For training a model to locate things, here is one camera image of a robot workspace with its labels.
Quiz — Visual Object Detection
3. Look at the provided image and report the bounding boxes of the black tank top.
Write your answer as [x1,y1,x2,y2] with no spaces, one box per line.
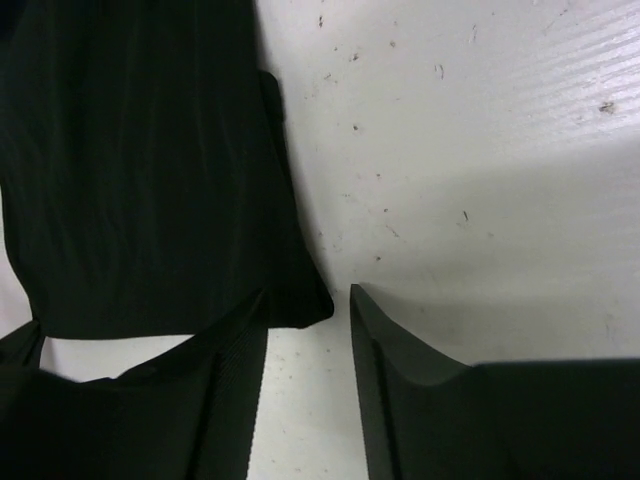
[1,1,334,340]

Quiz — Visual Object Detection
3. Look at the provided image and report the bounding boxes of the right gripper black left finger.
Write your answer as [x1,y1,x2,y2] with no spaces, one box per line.
[1,292,269,479]

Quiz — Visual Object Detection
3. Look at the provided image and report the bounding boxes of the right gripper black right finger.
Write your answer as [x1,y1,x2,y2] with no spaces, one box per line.
[350,285,639,479]

